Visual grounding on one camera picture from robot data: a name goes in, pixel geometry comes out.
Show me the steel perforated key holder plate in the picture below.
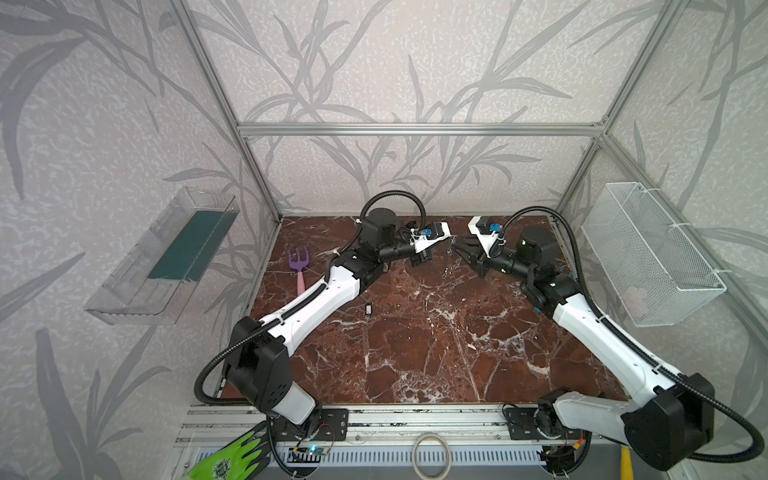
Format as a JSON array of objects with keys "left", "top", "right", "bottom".
[{"left": 443, "top": 237, "right": 466, "bottom": 282}]

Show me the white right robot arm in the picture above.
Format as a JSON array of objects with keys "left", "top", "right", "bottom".
[{"left": 454, "top": 216, "right": 714, "bottom": 471}]

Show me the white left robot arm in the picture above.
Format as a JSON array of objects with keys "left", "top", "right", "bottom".
[{"left": 223, "top": 208, "right": 451, "bottom": 430}]

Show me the purple pink garden fork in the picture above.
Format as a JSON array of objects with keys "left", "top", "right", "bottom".
[{"left": 288, "top": 247, "right": 310, "bottom": 296}]

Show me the green black work glove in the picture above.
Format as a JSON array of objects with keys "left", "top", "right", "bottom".
[{"left": 183, "top": 421, "right": 272, "bottom": 480}]

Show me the green yellow toy shovel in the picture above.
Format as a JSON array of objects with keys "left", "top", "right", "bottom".
[{"left": 620, "top": 446, "right": 634, "bottom": 480}]

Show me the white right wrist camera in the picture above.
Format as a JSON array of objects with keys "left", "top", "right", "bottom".
[{"left": 468, "top": 216, "right": 506, "bottom": 258}]

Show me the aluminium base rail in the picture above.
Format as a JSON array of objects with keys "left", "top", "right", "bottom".
[{"left": 160, "top": 404, "right": 621, "bottom": 479}]

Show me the white wire mesh basket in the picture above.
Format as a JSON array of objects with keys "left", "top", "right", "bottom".
[{"left": 582, "top": 182, "right": 727, "bottom": 327}]

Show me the grey cable loop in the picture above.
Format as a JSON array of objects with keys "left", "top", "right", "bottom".
[{"left": 412, "top": 432, "right": 453, "bottom": 480}]

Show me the clear plastic wall shelf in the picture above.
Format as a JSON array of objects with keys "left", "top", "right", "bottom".
[{"left": 85, "top": 187, "right": 240, "bottom": 326}]

